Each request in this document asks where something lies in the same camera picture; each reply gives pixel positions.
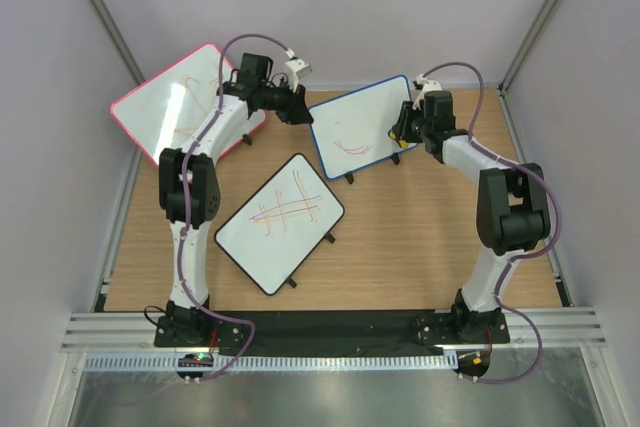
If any black framed whiteboard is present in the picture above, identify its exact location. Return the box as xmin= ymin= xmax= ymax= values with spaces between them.
xmin=214 ymin=153 xmax=345 ymax=296

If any aluminium frame rail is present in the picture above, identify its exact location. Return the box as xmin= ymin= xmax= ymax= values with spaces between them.
xmin=61 ymin=307 xmax=607 ymax=352

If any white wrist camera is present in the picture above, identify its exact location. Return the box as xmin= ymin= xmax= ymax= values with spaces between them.
xmin=284 ymin=49 xmax=312 ymax=92
xmin=413 ymin=74 xmax=442 ymax=104

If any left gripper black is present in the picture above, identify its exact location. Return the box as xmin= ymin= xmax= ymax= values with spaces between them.
xmin=259 ymin=78 xmax=314 ymax=127

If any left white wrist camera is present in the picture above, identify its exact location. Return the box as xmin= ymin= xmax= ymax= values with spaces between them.
xmin=284 ymin=49 xmax=312 ymax=92

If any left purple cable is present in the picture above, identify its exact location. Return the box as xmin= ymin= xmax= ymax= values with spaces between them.
xmin=179 ymin=34 xmax=258 ymax=382

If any blue framed whiteboard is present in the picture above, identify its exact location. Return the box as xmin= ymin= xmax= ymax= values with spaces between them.
xmin=309 ymin=74 xmax=416 ymax=180

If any pink framed whiteboard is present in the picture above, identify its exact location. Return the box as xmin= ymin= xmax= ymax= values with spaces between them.
xmin=110 ymin=42 xmax=269 ymax=179

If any yellow black whiteboard eraser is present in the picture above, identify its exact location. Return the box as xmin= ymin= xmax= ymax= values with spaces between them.
xmin=389 ymin=130 xmax=408 ymax=149

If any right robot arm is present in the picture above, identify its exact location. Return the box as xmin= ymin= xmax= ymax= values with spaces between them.
xmin=389 ymin=90 xmax=551 ymax=343

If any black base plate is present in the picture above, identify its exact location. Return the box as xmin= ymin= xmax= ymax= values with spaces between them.
xmin=154 ymin=306 xmax=510 ymax=349

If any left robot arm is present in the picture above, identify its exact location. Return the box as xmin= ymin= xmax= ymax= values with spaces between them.
xmin=154 ymin=53 xmax=313 ymax=347

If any slotted cable duct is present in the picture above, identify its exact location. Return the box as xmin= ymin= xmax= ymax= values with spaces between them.
xmin=84 ymin=351 xmax=458 ymax=373

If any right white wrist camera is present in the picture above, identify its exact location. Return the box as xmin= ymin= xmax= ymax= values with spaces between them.
xmin=413 ymin=74 xmax=442 ymax=104

